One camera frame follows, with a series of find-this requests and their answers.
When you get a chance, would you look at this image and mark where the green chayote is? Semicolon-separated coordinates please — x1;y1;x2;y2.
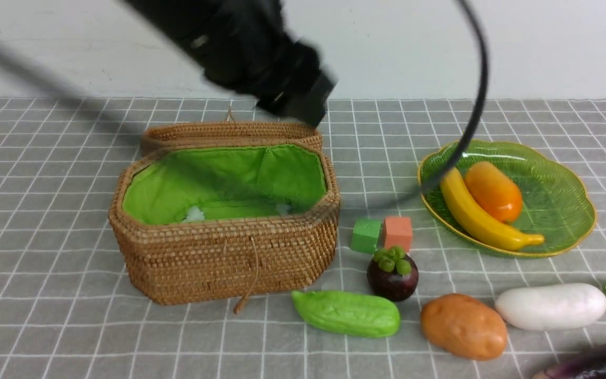
290;291;401;338

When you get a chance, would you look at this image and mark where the orange mango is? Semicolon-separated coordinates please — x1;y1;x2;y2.
464;161;523;225

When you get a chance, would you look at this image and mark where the yellow banana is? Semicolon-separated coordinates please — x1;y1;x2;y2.
440;168;545;252

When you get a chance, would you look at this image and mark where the green glass leaf plate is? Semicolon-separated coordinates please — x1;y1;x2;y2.
421;140;597;259

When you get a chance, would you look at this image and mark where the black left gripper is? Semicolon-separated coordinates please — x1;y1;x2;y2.
200;35;335;128

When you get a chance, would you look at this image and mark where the woven rattan basket green lining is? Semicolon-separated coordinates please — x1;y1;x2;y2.
109;144;341;315

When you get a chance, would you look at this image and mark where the purple eggplant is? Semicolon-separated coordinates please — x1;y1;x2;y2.
533;343;606;378

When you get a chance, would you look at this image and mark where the white radish with leaves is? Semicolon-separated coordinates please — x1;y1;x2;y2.
494;283;606;332

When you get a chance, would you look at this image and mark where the brown potato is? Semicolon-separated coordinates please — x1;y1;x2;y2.
420;293;508;361

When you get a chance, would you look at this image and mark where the grey checkered tablecloth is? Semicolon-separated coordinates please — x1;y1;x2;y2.
0;98;606;378

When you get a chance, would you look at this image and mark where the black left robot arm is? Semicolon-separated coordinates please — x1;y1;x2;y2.
128;1;335;127

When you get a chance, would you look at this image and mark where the orange cube block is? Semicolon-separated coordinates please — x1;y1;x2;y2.
382;216;413;253

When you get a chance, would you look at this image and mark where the dark purple mangosteen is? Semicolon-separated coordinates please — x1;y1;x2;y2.
367;245;419;302

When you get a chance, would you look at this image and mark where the black camera cable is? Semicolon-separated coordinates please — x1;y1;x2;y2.
0;0;489;211

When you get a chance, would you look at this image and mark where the green cube block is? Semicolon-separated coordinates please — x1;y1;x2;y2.
350;218;382;255

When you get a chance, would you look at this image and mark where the woven rattan basket lid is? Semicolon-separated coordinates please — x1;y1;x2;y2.
140;111;323;157

